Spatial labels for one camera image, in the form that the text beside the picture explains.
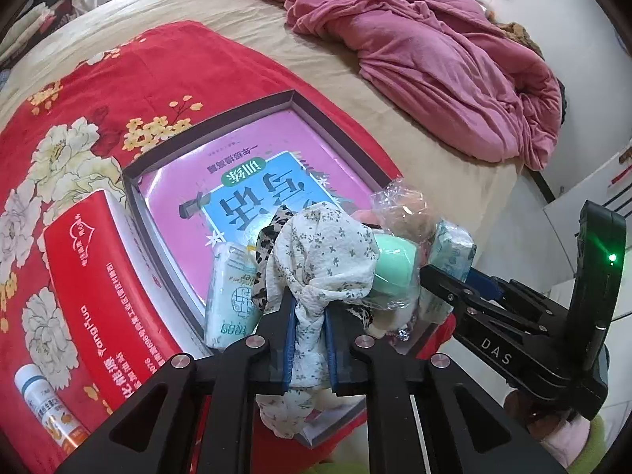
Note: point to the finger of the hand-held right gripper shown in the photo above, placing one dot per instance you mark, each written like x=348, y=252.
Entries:
x=444, y=281
x=481, y=281

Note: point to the green seat cushion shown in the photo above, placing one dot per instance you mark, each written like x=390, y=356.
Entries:
x=610, y=447

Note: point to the pink comforter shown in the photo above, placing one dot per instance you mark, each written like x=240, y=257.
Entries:
x=410, y=49

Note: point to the blue white tissue pack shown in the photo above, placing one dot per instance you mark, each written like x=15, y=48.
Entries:
x=232, y=296
x=452, y=247

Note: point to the stack of folded blankets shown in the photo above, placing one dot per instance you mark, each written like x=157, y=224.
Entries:
x=22, y=29

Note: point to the white floral cloth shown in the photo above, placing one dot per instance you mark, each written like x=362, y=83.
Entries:
x=326, y=252

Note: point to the red floral blanket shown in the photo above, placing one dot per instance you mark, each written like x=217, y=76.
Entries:
x=123, y=74

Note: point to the dark shallow box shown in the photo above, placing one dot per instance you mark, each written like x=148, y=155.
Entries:
x=163, y=256

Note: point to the beige sponge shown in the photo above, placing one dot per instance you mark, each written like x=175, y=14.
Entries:
x=410, y=207

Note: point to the white supplement bottle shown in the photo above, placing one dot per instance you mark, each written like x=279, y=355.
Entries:
x=44, y=400

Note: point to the green sponge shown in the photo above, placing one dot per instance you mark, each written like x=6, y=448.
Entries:
x=395, y=271

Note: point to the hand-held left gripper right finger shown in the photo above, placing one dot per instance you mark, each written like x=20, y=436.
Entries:
x=331, y=350

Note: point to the red and white carton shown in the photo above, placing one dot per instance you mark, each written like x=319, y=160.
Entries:
x=108, y=276

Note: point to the person's right hand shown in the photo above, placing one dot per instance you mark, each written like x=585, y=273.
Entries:
x=538, y=412

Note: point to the brown furry cloth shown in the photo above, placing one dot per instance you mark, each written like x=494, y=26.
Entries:
x=518, y=37

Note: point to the leopard print scrunchie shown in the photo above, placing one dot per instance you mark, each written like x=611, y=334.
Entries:
x=269, y=247

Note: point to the beige bed sheet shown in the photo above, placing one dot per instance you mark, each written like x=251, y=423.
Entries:
x=222, y=5

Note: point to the purple book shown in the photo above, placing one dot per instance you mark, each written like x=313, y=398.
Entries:
x=207, y=177

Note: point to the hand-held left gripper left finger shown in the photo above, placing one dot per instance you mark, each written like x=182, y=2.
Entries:
x=291, y=350

